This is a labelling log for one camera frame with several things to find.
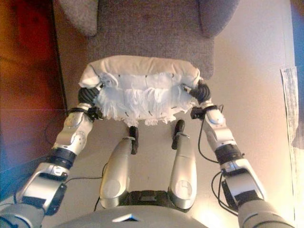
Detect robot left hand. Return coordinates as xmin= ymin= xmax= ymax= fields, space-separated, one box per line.
xmin=77 ymin=83 xmax=104 ymax=106

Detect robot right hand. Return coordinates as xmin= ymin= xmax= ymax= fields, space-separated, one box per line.
xmin=182 ymin=79 xmax=212 ymax=104

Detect white fringed cushion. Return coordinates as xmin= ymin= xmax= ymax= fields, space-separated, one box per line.
xmin=78 ymin=55 xmax=202 ymax=126

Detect black robot right foot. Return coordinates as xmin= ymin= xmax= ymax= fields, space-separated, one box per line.
xmin=171 ymin=119 xmax=186 ymax=150

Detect black robot foot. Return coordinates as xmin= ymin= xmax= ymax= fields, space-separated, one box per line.
xmin=128 ymin=125 xmax=139 ymax=155
xmin=171 ymin=119 xmax=186 ymax=150

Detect black robot left foot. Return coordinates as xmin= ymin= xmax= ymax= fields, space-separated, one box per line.
xmin=128 ymin=125 xmax=139 ymax=155

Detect reddish brown wooden table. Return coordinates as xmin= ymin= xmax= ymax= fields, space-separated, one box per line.
xmin=0 ymin=0 xmax=68 ymax=198

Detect silver robot left leg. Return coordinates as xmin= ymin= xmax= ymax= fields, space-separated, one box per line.
xmin=99 ymin=137 xmax=133 ymax=209

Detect grey fabric armchair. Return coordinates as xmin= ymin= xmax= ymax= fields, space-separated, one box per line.
xmin=58 ymin=0 xmax=235 ymax=80

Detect grey striped rug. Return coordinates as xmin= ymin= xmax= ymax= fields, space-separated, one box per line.
xmin=280 ymin=66 xmax=304 ymax=201

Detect grey robot torso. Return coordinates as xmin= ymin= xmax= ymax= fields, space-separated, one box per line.
xmin=59 ymin=190 xmax=238 ymax=228

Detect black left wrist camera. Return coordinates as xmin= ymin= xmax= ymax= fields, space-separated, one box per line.
xmin=86 ymin=106 xmax=104 ymax=121

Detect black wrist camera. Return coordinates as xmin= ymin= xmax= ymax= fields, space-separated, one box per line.
xmin=190 ymin=106 xmax=206 ymax=119
xmin=86 ymin=106 xmax=104 ymax=121

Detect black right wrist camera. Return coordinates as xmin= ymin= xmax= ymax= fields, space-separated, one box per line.
xmin=190 ymin=106 xmax=206 ymax=119

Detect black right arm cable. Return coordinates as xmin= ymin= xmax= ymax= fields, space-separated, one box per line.
xmin=198 ymin=117 xmax=238 ymax=214

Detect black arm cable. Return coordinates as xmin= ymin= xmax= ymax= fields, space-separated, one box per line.
xmin=44 ymin=108 xmax=110 ymax=212
xmin=198 ymin=117 xmax=238 ymax=214

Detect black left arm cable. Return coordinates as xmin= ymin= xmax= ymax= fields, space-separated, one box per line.
xmin=44 ymin=108 xmax=110 ymax=212

